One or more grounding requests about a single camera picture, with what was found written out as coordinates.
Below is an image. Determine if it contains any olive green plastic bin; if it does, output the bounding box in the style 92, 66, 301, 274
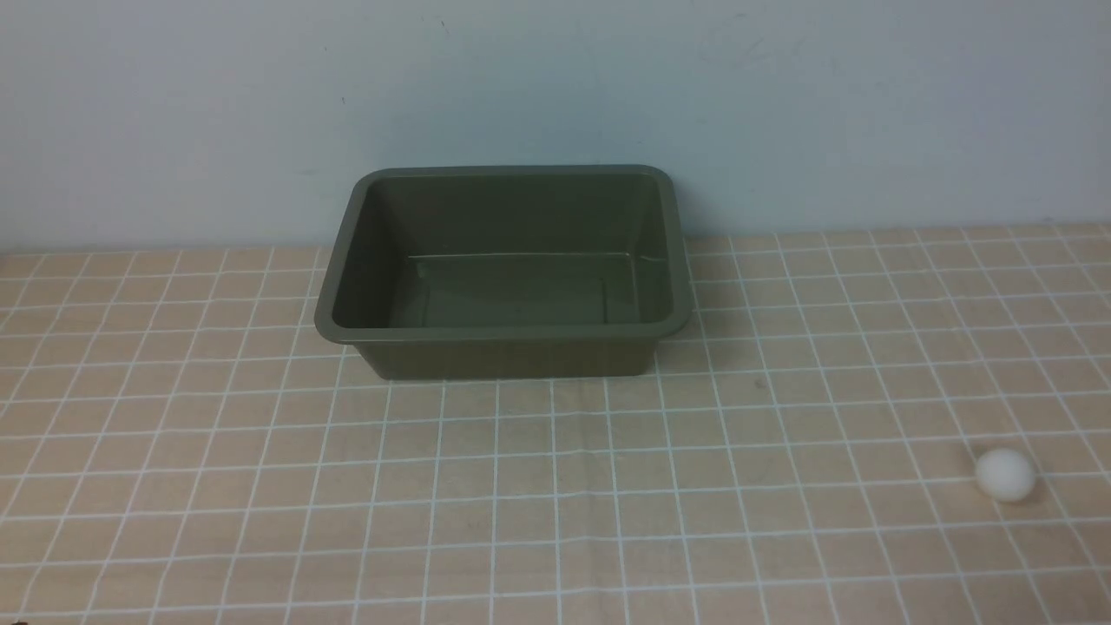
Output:
314, 165, 694, 380

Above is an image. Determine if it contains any beige checkered tablecloth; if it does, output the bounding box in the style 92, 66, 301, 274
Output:
1, 224, 1110, 624

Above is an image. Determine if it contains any white table-tennis ball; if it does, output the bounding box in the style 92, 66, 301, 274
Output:
975, 448, 1038, 503

